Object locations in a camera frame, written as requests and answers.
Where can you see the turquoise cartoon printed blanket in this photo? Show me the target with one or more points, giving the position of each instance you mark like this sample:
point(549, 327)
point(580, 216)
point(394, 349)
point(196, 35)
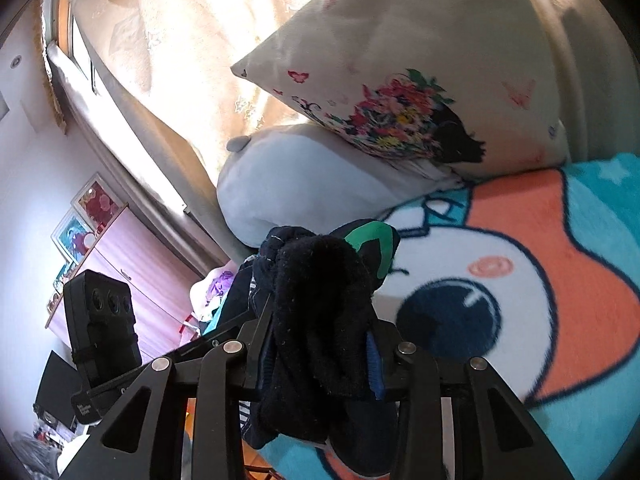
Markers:
point(550, 270)

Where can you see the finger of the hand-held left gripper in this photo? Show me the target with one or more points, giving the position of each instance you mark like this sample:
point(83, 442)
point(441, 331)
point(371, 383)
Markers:
point(212, 342)

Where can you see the light blue plush toy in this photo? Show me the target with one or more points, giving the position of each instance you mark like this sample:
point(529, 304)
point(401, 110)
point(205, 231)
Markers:
point(300, 180)

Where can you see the grey drape curtain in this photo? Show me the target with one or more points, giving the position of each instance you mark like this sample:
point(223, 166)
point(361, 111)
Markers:
point(150, 170)
point(575, 60)

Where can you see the blue picture frame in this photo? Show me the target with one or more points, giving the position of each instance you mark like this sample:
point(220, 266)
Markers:
point(70, 237)

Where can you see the cream sheer curtain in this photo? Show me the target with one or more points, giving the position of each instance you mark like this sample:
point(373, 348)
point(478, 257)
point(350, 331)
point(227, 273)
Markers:
point(200, 35)

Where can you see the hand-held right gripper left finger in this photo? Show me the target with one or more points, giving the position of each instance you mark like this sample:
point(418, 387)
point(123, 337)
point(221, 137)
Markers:
point(250, 355)

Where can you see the cream floral printed pillow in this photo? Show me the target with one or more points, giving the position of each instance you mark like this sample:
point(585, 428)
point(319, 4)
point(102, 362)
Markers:
point(400, 25)

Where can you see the window frame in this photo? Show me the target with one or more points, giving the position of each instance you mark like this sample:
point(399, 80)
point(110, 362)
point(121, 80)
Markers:
point(70, 35)

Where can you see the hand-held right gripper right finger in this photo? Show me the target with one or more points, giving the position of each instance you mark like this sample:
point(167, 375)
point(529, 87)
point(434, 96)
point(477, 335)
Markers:
point(376, 365)

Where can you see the pink wooden dresser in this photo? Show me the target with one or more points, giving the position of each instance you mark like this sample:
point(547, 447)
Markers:
point(150, 280)

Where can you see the red flower picture frame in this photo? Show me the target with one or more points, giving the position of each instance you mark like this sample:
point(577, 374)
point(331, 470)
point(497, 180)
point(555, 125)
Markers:
point(97, 205)

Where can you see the recessed ceiling light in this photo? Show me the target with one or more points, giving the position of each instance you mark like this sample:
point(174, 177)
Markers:
point(15, 62)

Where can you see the pile of purple white clothes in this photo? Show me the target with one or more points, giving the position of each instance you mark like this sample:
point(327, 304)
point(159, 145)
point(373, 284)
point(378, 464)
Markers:
point(215, 285)

